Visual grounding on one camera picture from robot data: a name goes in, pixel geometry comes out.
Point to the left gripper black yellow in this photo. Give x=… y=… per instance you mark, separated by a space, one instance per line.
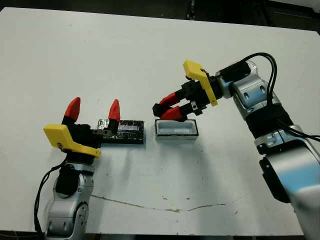
x=82 y=140

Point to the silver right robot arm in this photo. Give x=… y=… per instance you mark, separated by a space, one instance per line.
x=287 y=155

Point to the black chair base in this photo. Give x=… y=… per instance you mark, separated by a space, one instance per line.
x=191 y=10

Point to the black foil-wrapped bar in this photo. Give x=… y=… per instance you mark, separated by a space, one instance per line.
x=130 y=135

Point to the box base white insert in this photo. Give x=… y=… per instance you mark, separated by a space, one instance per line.
x=176 y=132

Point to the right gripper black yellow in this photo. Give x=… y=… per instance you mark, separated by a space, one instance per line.
x=197 y=92

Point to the dark background furniture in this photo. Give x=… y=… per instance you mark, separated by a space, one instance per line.
x=292 y=15

